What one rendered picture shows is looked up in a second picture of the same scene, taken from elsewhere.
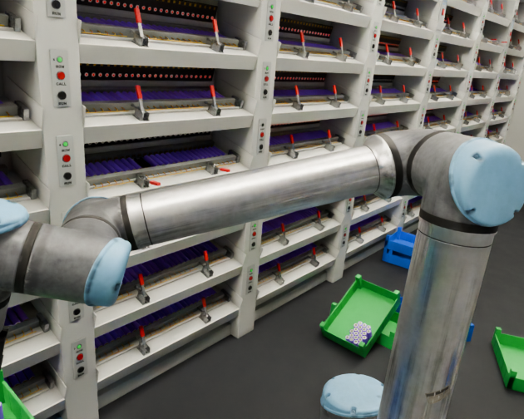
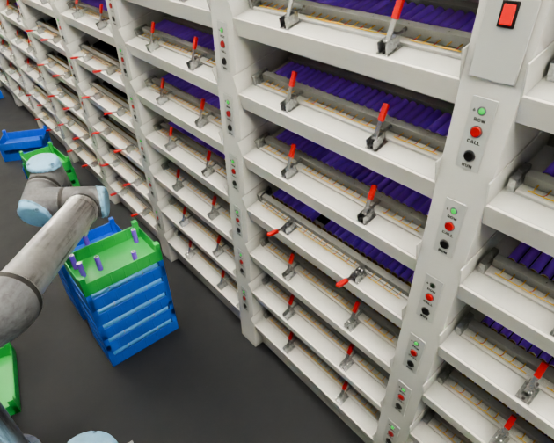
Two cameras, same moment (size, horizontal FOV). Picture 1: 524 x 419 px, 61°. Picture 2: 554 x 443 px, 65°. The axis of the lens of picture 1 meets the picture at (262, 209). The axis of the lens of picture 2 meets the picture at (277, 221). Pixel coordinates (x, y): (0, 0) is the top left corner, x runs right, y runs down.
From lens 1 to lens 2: 1.57 m
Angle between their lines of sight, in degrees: 86
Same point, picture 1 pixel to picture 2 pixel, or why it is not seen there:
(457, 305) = not seen: outside the picture
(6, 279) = not seen: hidden behind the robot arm
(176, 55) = (311, 131)
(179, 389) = (284, 399)
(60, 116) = (230, 141)
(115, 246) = (24, 202)
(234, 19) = not seen: hidden behind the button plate
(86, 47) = (243, 98)
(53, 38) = (225, 85)
